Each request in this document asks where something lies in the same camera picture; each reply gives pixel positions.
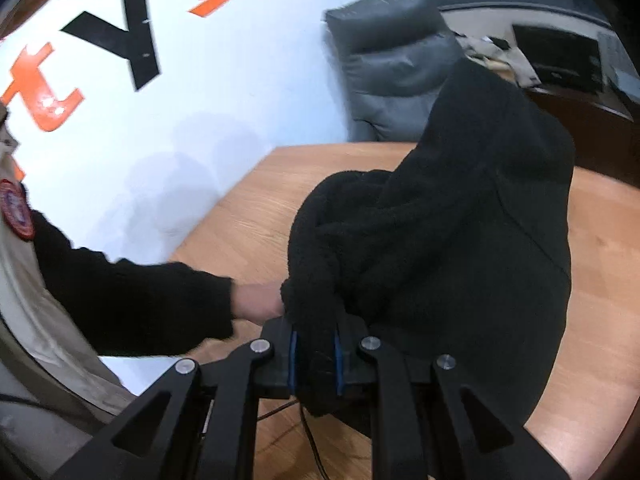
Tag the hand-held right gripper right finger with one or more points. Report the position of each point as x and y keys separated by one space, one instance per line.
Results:
x=341 y=365

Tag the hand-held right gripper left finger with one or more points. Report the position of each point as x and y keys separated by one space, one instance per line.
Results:
x=291 y=360

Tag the black fleece jacket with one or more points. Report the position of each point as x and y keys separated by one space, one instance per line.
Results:
x=450 y=210

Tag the person's left forearm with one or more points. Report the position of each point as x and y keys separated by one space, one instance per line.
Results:
x=125 y=295

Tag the person's left hand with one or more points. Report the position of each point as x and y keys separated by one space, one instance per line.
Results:
x=257 y=302

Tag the person's beige vest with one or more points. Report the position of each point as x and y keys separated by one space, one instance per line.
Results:
x=30 y=310

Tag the grey leather armchair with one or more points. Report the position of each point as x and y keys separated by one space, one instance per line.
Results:
x=390 y=75

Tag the beige crumpled jacket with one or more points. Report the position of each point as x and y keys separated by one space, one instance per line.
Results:
x=520 y=67

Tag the dark wooden cabinet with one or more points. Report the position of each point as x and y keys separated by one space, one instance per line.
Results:
x=600 y=130

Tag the black microwave oven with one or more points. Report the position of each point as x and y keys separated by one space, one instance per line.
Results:
x=555 y=55

